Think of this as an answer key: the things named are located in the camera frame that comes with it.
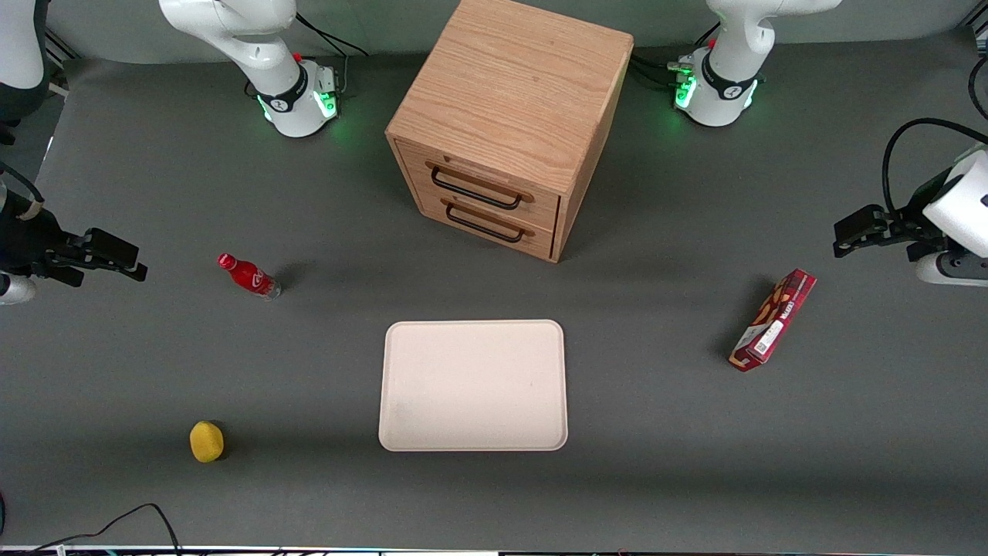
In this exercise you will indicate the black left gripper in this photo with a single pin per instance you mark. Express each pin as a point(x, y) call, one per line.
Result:
point(916, 228)

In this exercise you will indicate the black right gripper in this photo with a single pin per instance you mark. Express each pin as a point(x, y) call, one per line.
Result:
point(29, 241)

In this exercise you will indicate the red coke bottle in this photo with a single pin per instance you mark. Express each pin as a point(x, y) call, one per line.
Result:
point(251, 276)

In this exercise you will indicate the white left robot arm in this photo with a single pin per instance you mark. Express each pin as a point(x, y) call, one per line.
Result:
point(725, 77)

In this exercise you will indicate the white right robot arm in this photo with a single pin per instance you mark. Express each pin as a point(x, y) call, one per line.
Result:
point(285, 93)

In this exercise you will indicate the beige rectangular tray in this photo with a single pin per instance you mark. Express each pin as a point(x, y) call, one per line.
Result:
point(472, 386)

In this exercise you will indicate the red snack box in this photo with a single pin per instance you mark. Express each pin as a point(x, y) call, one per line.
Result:
point(772, 320)

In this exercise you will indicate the yellow lemon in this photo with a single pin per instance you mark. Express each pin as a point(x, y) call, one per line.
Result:
point(207, 442)

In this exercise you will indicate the wooden drawer front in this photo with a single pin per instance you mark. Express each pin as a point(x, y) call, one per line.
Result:
point(540, 207)
point(540, 241)

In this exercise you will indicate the wooden drawer cabinet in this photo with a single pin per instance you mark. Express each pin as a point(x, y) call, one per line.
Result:
point(509, 85)

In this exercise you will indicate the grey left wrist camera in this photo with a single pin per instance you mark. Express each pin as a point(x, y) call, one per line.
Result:
point(953, 270)

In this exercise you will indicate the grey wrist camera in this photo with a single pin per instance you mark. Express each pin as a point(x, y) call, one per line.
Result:
point(15, 290)
point(953, 270)

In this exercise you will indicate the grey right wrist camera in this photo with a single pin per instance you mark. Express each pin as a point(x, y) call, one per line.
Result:
point(15, 290)

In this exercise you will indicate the aluminium frame rail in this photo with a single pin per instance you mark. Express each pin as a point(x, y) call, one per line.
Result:
point(59, 51)
point(979, 35)

